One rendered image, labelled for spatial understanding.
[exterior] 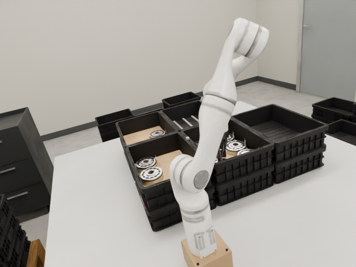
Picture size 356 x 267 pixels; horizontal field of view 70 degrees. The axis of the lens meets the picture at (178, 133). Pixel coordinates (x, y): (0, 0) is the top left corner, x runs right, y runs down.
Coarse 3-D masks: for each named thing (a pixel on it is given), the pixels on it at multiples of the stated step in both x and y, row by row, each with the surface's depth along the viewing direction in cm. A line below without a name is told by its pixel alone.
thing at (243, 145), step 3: (231, 141) 131; (234, 141) 131; (237, 141) 130; (240, 141) 129; (228, 144) 129; (243, 144) 127; (228, 147) 126; (231, 147) 125; (237, 147) 125; (240, 147) 124; (243, 147) 124; (231, 150) 124; (234, 150) 123; (237, 150) 123
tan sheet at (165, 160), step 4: (172, 152) 137; (176, 152) 136; (180, 152) 136; (160, 156) 135; (164, 156) 134; (168, 156) 134; (172, 156) 133; (160, 160) 131; (164, 160) 131; (168, 160) 130; (172, 160) 130; (160, 164) 128; (164, 164) 127; (168, 164) 126; (164, 168) 124; (168, 168) 123; (164, 172) 121; (168, 172) 120; (164, 176) 117; (168, 176) 117
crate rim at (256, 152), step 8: (232, 120) 138; (192, 128) 137; (248, 128) 126; (184, 136) 130; (192, 144) 120; (272, 144) 109; (248, 152) 106; (256, 152) 107; (264, 152) 108; (224, 160) 104; (232, 160) 104; (240, 160) 105; (216, 168) 103
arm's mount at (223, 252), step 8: (216, 232) 88; (184, 240) 88; (216, 240) 85; (184, 248) 85; (224, 248) 82; (184, 256) 90; (192, 256) 81; (208, 256) 80; (216, 256) 79; (224, 256) 80; (232, 256) 81; (192, 264) 80; (200, 264) 78; (208, 264) 78; (216, 264) 80; (224, 264) 81; (232, 264) 83
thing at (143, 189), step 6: (174, 132) 135; (180, 132) 134; (156, 138) 132; (138, 144) 129; (126, 150) 125; (132, 162) 114; (132, 168) 110; (138, 174) 104; (138, 180) 100; (168, 180) 97; (150, 186) 95; (156, 186) 96; (162, 186) 97; (144, 192) 95; (150, 192) 96
